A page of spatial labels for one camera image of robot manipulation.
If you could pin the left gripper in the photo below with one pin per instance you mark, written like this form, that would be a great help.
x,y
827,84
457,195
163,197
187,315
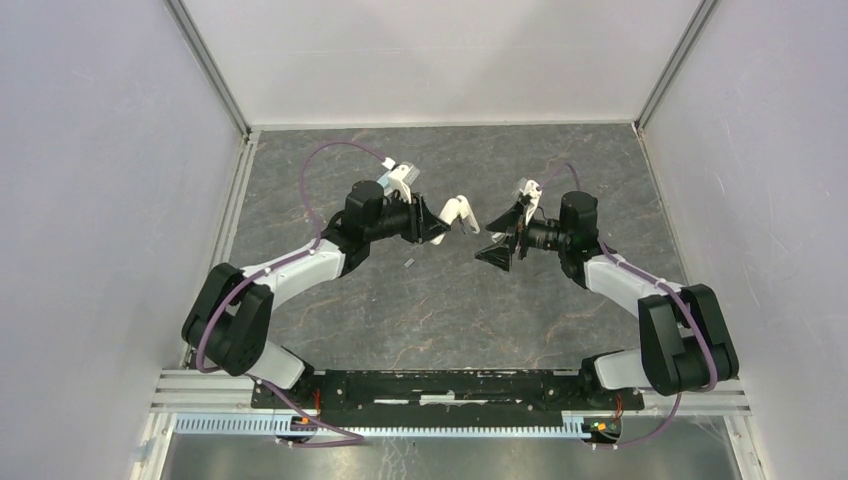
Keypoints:
x,y
423,225

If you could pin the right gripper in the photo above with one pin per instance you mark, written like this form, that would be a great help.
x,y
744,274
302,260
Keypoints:
x,y
498,254

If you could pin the white stapler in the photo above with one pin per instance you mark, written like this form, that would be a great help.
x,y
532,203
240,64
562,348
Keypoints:
x,y
458,209

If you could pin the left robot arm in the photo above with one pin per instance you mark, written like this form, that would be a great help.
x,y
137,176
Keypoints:
x,y
229,322

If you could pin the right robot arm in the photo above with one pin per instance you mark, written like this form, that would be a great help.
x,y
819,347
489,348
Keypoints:
x,y
684,342

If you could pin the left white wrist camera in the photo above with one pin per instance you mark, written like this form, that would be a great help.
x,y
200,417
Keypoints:
x,y
398,178

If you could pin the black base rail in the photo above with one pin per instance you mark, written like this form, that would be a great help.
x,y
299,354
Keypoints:
x,y
456,398

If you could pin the white slotted cable duct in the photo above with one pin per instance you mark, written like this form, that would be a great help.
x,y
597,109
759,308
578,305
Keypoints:
x,y
294,426

